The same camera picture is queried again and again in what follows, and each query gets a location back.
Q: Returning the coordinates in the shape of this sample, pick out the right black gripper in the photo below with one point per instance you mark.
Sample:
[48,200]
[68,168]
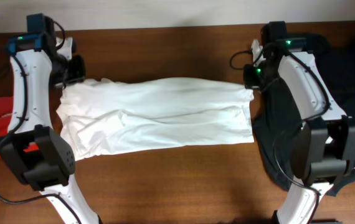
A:
[250,82]

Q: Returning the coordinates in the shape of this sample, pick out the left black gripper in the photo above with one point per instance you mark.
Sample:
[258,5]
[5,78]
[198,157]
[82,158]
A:
[80,75]

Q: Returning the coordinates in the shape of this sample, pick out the white printed t-shirt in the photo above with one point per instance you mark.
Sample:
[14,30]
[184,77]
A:
[101,118]

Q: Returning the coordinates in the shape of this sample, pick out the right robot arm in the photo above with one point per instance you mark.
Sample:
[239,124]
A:
[315,151]

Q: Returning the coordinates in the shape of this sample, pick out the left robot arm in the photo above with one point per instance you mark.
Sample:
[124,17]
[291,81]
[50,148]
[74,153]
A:
[31,149]

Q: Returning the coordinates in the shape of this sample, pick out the dark lettered t-shirt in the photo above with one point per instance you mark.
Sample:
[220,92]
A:
[273,127]

